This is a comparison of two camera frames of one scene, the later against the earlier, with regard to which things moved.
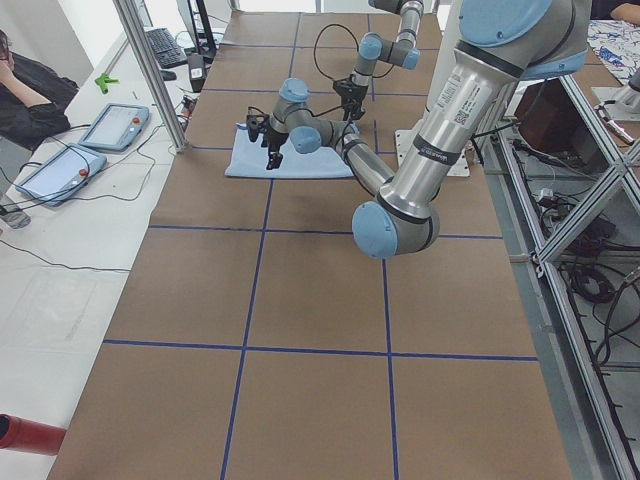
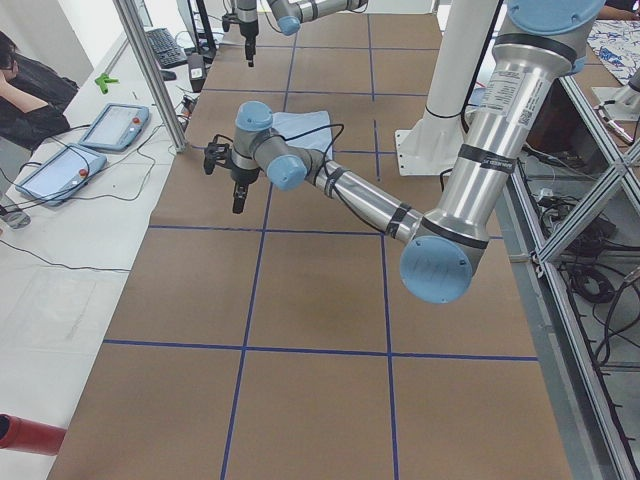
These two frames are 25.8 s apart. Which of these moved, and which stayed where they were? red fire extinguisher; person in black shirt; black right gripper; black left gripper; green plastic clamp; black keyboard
Moved: black right gripper; black left gripper
Stayed: black keyboard; green plastic clamp; person in black shirt; red fire extinguisher
